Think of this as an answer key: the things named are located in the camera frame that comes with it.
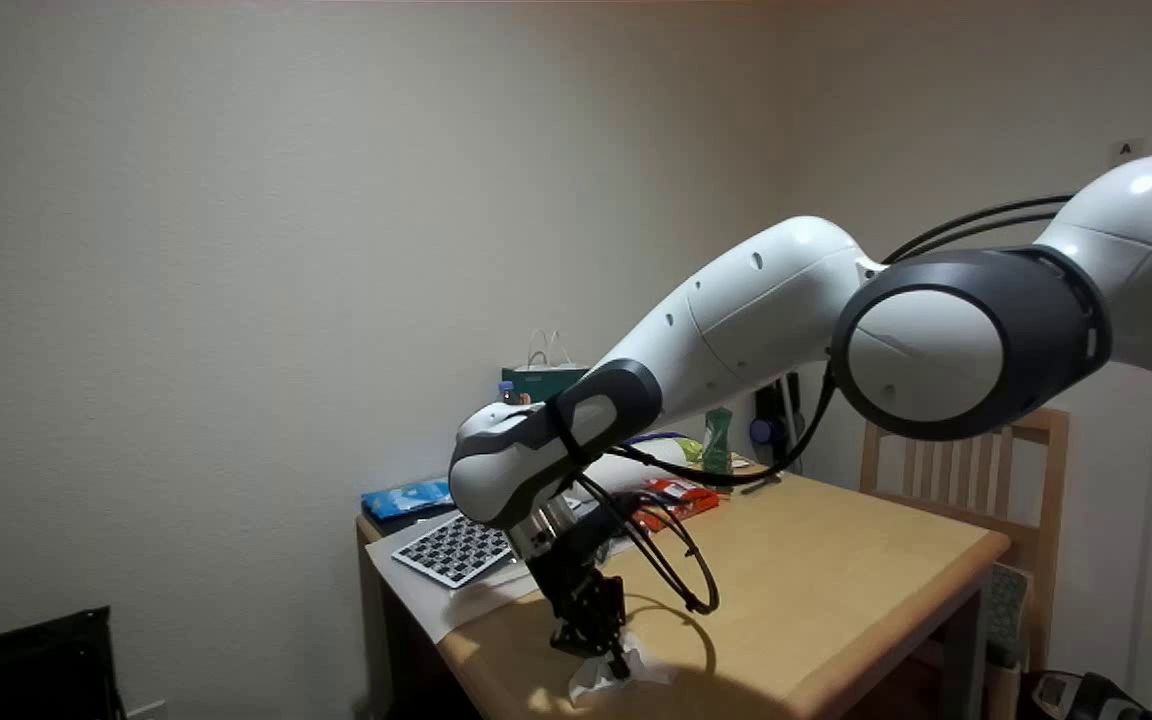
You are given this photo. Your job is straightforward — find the white cloth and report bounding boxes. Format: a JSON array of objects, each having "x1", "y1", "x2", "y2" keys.
[{"x1": 565, "y1": 648, "x2": 671, "y2": 709}]

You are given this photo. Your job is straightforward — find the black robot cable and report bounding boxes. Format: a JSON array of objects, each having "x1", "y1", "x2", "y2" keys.
[{"x1": 549, "y1": 192, "x2": 1077, "y2": 622}]

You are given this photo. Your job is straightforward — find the black white checkerboard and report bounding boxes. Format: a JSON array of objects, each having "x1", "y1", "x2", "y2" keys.
[{"x1": 390, "y1": 511, "x2": 510, "y2": 593}]

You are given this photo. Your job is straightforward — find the black folding cart crate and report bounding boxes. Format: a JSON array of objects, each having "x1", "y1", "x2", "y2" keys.
[{"x1": 0, "y1": 609, "x2": 123, "y2": 720}]

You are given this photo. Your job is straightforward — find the blue plastic packet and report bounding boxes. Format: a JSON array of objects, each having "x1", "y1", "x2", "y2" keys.
[{"x1": 358, "y1": 479, "x2": 452, "y2": 525}]

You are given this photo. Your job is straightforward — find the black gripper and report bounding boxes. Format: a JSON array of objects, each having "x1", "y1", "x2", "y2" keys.
[{"x1": 527, "y1": 551, "x2": 630, "y2": 680}]

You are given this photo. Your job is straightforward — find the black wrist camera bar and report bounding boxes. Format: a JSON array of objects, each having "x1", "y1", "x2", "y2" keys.
[{"x1": 509, "y1": 486, "x2": 640, "y2": 560}]

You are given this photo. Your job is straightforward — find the green donut gift bag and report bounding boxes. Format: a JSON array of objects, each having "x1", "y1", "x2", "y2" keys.
[{"x1": 499, "y1": 366, "x2": 585, "y2": 406}]

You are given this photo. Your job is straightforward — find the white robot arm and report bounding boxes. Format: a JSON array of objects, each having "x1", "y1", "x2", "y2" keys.
[{"x1": 447, "y1": 157, "x2": 1152, "y2": 661}]

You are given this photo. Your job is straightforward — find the wooden chair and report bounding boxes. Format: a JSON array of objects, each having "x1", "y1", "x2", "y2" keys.
[{"x1": 858, "y1": 410, "x2": 1069, "y2": 720}]

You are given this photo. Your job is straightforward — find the red snack packet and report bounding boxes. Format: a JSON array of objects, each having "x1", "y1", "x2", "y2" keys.
[{"x1": 637, "y1": 478, "x2": 718, "y2": 529}]

